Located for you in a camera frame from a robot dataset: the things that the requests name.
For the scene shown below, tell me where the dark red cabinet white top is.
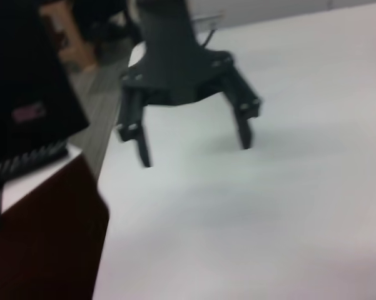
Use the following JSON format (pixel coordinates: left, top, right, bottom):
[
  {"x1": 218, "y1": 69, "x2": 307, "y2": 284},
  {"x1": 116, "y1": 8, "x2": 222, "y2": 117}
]
[{"x1": 0, "y1": 143, "x2": 111, "y2": 300}]

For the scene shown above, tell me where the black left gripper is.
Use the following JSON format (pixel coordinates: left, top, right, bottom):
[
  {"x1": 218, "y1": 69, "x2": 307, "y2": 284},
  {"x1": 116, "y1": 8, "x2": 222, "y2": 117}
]
[{"x1": 116, "y1": 0, "x2": 263, "y2": 168}]

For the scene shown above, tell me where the black box with pink label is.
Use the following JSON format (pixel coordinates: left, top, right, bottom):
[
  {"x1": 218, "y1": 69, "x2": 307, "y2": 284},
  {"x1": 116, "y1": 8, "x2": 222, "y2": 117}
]
[{"x1": 0, "y1": 0, "x2": 91, "y2": 193}]

